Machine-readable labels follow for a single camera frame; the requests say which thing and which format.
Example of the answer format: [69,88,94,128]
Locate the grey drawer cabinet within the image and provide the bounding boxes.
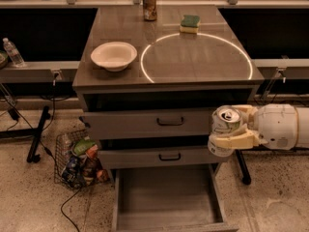
[72,4,266,186]

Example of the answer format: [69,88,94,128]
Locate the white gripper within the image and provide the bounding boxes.
[209,103,297,150]

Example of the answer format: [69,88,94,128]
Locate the white bowl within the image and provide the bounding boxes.
[91,42,137,72]

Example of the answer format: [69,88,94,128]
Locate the drawer with handle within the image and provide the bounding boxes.
[98,146,228,169]
[81,107,215,140]

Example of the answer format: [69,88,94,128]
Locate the dark brown drink can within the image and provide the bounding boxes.
[143,0,157,21]

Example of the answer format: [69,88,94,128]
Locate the middle drawer with handle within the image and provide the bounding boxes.
[98,146,228,169]

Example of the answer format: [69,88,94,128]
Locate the green yellow sponge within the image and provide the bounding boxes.
[180,14,200,34]

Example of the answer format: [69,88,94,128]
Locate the green white 7up can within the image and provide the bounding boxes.
[208,105,242,158]

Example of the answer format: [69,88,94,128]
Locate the clear plastic water bottle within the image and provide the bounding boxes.
[3,38,26,68]

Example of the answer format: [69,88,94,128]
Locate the wire basket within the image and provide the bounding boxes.
[53,129,110,189]

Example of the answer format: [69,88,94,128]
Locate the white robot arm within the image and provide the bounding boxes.
[208,103,309,157]

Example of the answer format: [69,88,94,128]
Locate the black right table leg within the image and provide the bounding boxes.
[236,150,251,185]

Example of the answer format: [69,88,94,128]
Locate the top drawer with handle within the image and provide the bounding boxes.
[81,107,215,140]

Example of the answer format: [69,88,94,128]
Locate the black floor cable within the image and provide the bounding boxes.
[38,77,85,232]

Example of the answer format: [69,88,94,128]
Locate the black table leg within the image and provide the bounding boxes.
[236,150,251,185]
[0,106,50,162]

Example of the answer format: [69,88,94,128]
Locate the black left table leg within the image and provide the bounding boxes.
[0,106,50,162]

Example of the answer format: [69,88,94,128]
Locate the green snack bag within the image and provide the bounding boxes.
[71,138,96,157]

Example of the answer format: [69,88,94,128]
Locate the open bottom drawer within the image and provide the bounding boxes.
[112,164,239,232]

